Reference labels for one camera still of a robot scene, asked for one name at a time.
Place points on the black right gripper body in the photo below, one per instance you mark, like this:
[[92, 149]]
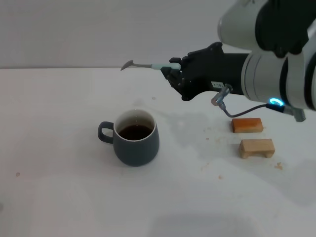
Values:
[[209, 71]]

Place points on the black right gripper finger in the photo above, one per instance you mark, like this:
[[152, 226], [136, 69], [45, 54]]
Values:
[[179, 60], [174, 77]]

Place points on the dark grey ceramic coffee cup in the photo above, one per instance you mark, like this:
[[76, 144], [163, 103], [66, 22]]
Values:
[[135, 151]]

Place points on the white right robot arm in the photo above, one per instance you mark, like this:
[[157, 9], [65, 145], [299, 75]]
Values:
[[261, 76]]

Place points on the orange-brown wooden block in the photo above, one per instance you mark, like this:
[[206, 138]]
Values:
[[247, 124]]

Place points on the light wooden bridge block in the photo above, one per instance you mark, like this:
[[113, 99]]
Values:
[[254, 146]]

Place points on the silver black wrist camera box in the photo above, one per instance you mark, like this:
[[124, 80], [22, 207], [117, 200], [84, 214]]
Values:
[[237, 24]]

